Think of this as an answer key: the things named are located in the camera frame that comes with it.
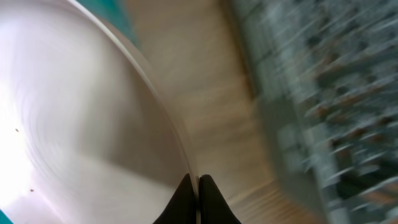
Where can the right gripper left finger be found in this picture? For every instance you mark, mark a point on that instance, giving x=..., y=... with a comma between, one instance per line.
x=182, y=207

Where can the large white plate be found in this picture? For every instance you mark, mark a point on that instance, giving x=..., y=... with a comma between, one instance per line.
x=88, y=134

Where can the teal serving tray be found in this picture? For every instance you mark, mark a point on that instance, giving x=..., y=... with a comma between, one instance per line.
x=115, y=13

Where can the grey dish rack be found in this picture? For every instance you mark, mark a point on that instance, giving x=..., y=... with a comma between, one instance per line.
x=325, y=79

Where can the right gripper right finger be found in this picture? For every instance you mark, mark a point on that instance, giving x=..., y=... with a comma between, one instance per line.
x=213, y=206

